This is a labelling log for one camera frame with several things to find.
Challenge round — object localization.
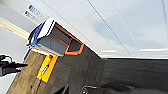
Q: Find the white table top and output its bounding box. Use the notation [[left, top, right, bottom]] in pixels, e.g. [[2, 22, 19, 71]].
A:
[[27, 17, 73, 57]]

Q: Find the white wardrobe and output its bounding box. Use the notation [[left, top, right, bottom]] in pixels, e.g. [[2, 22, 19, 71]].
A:
[[41, 0, 168, 60]]

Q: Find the orange table frame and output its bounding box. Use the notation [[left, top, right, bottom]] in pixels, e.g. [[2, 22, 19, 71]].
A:
[[52, 22, 85, 56]]

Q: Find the white wall notice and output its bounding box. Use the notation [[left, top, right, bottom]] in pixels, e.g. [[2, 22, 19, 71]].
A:
[[23, 10, 40, 20]]

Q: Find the blue wall notice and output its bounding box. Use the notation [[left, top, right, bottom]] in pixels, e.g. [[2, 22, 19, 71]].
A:
[[27, 3, 44, 14]]

